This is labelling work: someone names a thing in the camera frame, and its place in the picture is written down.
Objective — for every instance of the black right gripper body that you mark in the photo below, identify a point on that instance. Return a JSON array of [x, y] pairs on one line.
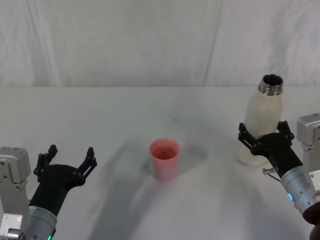
[[277, 150]]

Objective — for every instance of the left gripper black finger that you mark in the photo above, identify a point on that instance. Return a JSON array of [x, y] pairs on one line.
[[53, 150], [90, 153]]

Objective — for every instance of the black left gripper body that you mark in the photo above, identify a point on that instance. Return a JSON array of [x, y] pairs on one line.
[[55, 180]]

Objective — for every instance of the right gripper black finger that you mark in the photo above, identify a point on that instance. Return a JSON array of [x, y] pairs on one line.
[[287, 132], [242, 128]]

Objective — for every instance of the cream vacuum bottle steel neck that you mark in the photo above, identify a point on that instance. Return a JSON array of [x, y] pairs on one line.
[[262, 112]]

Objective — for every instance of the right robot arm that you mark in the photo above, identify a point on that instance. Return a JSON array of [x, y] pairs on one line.
[[300, 185]]

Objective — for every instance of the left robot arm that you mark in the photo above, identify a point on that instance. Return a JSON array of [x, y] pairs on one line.
[[15, 195]]

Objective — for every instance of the white table cloth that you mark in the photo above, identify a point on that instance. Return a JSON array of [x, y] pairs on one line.
[[125, 112]]

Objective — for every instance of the pink cup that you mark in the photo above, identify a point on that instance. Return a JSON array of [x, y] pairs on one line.
[[165, 165]]

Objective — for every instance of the white draped curtain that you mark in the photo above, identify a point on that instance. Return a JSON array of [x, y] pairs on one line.
[[125, 37]]

